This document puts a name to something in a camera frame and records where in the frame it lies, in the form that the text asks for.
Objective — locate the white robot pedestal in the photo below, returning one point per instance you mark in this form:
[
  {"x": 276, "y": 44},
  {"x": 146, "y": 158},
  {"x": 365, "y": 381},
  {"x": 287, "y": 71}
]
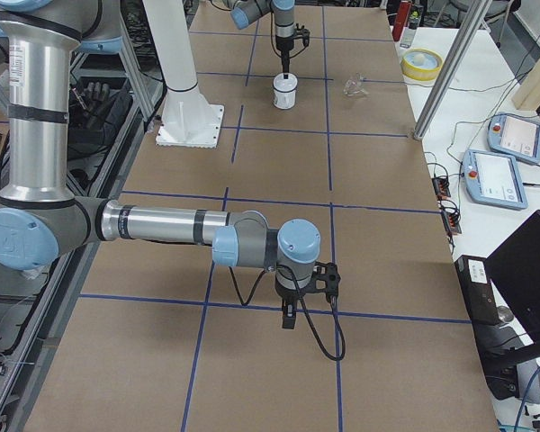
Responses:
[{"x": 187, "y": 118}]

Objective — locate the far teach pendant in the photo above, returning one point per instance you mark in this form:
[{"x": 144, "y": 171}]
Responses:
[{"x": 516, "y": 136}]

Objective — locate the black computer monitor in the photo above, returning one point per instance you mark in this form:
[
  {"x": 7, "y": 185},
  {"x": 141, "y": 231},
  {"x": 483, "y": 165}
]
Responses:
[{"x": 514, "y": 267}]

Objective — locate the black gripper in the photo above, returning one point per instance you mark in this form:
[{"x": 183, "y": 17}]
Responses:
[
  {"x": 284, "y": 45},
  {"x": 290, "y": 296}
]

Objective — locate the black desktop box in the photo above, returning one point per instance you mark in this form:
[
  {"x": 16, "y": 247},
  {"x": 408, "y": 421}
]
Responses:
[{"x": 477, "y": 292}]

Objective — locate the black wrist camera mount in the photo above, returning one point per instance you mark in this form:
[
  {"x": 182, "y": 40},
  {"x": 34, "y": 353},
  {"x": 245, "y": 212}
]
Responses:
[{"x": 302, "y": 34}]

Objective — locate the small white bowl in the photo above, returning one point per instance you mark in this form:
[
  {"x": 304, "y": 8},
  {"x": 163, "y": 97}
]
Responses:
[{"x": 285, "y": 83}]

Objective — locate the aluminium frame post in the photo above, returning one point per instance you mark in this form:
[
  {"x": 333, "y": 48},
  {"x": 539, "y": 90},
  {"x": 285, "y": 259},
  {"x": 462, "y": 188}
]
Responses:
[{"x": 454, "y": 57}]

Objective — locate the near teach pendant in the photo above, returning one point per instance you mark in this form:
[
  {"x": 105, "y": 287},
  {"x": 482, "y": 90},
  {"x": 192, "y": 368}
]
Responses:
[{"x": 493, "y": 179}]

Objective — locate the white enamel cup blue rim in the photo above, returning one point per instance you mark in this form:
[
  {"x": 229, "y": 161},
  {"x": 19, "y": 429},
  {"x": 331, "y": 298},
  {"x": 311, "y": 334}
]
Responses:
[{"x": 284, "y": 101}]

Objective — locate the red bottle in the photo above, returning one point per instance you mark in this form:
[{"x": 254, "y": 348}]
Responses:
[{"x": 401, "y": 19}]

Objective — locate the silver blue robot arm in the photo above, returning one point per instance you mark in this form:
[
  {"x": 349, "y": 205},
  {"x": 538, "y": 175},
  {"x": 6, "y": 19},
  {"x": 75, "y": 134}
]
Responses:
[
  {"x": 244, "y": 13},
  {"x": 42, "y": 220}
]

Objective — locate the teach pendant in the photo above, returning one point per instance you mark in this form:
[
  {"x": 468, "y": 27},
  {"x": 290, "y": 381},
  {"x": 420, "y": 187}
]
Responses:
[
  {"x": 493, "y": 179},
  {"x": 516, "y": 136}
]

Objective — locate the wooden board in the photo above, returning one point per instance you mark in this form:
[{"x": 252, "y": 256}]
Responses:
[{"x": 527, "y": 97}]

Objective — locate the yellow tape roll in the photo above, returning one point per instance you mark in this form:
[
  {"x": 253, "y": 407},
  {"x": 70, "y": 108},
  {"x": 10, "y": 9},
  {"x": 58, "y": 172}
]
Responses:
[{"x": 421, "y": 64}]

